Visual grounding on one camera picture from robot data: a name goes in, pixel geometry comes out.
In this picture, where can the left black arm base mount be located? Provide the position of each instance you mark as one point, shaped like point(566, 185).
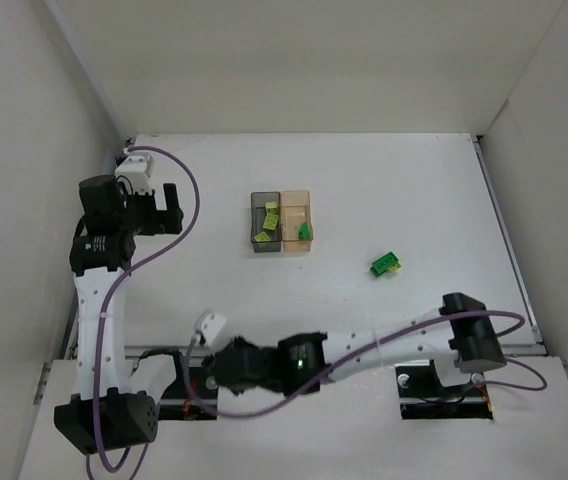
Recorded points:
point(177, 405)

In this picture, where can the orange transparent container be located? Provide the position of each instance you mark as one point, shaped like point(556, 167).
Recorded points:
point(295, 209)

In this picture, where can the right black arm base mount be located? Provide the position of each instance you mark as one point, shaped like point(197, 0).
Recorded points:
point(422, 395)

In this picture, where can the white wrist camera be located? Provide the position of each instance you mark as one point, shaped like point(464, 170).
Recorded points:
point(208, 328)
point(135, 171)

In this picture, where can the grey transparent container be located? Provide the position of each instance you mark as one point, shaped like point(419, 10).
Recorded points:
point(258, 212)

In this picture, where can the dark green long lego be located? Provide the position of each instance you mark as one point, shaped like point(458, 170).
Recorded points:
point(381, 265)

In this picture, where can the lime green small lego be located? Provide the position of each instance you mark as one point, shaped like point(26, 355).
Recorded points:
point(271, 207)

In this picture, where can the pale yellow-green small lego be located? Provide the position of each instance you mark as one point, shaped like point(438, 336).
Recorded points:
point(262, 237)

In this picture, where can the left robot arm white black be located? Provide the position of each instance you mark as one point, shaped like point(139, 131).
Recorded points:
point(111, 407)

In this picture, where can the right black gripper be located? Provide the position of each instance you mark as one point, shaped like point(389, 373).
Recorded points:
point(237, 366)

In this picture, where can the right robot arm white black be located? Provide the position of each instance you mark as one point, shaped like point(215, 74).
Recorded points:
point(456, 336)

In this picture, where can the lime green 2x3 lego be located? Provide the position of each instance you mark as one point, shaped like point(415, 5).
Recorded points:
point(271, 221)

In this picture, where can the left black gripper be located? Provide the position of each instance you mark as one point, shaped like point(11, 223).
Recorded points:
point(153, 212)

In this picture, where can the dark green square lego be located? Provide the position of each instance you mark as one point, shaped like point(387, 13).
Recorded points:
point(304, 232)

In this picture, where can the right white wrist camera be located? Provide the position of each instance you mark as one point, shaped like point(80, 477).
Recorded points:
point(208, 328)

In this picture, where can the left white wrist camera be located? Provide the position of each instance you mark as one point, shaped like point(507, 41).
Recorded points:
point(135, 171)

